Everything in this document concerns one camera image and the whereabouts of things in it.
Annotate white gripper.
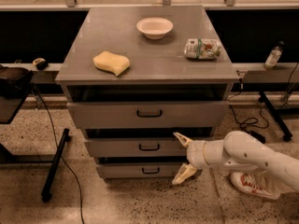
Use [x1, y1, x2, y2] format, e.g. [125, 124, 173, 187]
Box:
[172, 133, 207, 185]

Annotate grey drawer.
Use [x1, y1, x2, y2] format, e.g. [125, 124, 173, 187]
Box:
[67, 101, 227, 129]
[84, 137, 186, 158]
[96, 162, 181, 179]

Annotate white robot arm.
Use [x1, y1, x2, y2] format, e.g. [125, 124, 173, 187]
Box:
[172, 131, 299, 199]

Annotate grey bottom drawer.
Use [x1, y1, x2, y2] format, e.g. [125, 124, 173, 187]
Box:
[96, 162, 181, 179]

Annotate grey top drawer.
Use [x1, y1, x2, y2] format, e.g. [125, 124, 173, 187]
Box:
[67, 101, 227, 129]

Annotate grey drawer cabinet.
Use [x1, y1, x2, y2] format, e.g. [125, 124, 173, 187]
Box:
[56, 6, 238, 168]

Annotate red white shoe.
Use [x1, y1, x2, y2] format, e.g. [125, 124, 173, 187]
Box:
[230, 172, 280, 200]

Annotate black stand leg right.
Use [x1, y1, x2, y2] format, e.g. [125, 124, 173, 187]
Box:
[259, 91, 292, 142]

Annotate snack bag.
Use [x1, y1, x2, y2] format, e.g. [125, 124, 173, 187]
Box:
[184, 38, 221, 60]

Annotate yellow sponge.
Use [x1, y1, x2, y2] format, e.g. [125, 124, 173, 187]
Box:
[93, 51, 130, 77]

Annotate clear plastic bottle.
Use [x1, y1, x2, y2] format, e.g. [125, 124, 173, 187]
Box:
[264, 41, 284, 68]

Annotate white bowl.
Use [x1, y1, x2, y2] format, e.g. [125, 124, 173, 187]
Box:
[136, 18, 173, 40]

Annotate tape measure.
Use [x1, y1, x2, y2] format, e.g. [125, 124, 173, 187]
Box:
[33, 58, 49, 70]

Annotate dark side table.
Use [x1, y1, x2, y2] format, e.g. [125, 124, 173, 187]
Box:
[0, 101, 71, 203]

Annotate black bag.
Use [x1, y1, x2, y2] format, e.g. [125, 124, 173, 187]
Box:
[0, 65, 34, 98]

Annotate black cable with adapter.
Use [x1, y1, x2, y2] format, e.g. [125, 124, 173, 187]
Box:
[227, 77, 271, 145]

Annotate black cable left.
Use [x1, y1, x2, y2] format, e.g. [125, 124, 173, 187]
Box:
[31, 83, 86, 224]

